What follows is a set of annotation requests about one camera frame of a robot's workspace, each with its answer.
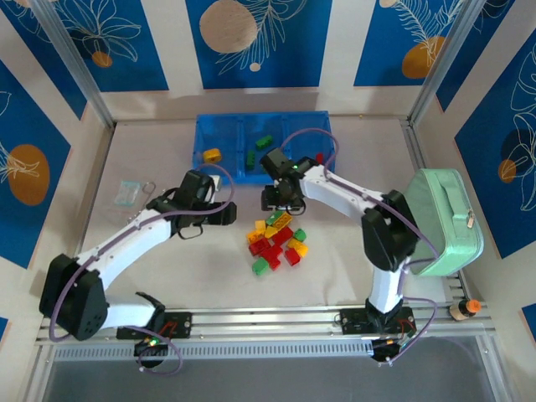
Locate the blue three-compartment plastic bin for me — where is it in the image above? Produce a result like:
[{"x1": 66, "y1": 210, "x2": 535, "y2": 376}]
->
[{"x1": 191, "y1": 111, "x2": 338, "y2": 186}]

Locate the small clear plastic bag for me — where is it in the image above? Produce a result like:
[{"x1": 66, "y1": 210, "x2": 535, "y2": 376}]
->
[{"x1": 113, "y1": 180, "x2": 141, "y2": 207}]

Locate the left black connector module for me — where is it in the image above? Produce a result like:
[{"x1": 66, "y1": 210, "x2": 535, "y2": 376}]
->
[{"x1": 133, "y1": 338, "x2": 170, "y2": 369}]

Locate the black connector module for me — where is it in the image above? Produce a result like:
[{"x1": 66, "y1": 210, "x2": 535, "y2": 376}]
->
[
  {"x1": 371, "y1": 338, "x2": 410, "y2": 368},
  {"x1": 133, "y1": 338, "x2": 170, "y2": 369}
]

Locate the mint green zip case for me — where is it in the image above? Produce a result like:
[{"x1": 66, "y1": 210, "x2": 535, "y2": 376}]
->
[{"x1": 404, "y1": 167, "x2": 486, "y2": 277}]

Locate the right black connector module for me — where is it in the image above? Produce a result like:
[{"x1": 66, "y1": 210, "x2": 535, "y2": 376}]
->
[{"x1": 371, "y1": 338, "x2": 410, "y2": 368}]

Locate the small bottle with orange cap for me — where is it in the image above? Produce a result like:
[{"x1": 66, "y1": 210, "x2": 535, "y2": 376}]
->
[{"x1": 450, "y1": 299, "x2": 482, "y2": 322}]

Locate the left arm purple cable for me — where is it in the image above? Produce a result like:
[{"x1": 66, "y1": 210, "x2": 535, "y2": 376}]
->
[{"x1": 49, "y1": 162, "x2": 235, "y2": 374}]

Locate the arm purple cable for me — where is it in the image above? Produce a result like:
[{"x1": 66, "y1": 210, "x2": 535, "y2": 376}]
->
[
  {"x1": 280, "y1": 127, "x2": 439, "y2": 368},
  {"x1": 49, "y1": 162, "x2": 235, "y2": 374}
]

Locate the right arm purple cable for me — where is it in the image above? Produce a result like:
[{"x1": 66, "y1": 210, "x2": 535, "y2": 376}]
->
[{"x1": 280, "y1": 127, "x2": 439, "y2": 368}]

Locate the aluminium rail frame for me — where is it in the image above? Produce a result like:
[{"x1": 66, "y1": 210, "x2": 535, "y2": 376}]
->
[{"x1": 35, "y1": 305, "x2": 497, "y2": 347}]

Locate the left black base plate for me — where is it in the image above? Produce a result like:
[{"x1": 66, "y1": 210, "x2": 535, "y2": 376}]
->
[{"x1": 116, "y1": 312, "x2": 193, "y2": 340}]

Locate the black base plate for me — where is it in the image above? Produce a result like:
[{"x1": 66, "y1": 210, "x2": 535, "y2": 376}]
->
[
  {"x1": 116, "y1": 312, "x2": 193, "y2": 340},
  {"x1": 339, "y1": 308, "x2": 415, "y2": 336}
]

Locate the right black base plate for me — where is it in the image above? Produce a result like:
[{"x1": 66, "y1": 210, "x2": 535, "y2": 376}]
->
[{"x1": 339, "y1": 308, "x2": 415, "y2": 336}]

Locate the grey slotted cable duct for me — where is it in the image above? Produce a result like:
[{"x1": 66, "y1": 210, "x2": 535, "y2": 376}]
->
[{"x1": 53, "y1": 344, "x2": 378, "y2": 362}]

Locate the aluminium frame post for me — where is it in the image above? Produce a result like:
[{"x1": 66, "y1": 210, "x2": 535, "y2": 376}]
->
[
  {"x1": 31, "y1": 0, "x2": 116, "y2": 129},
  {"x1": 408, "y1": 0, "x2": 491, "y2": 125}
]

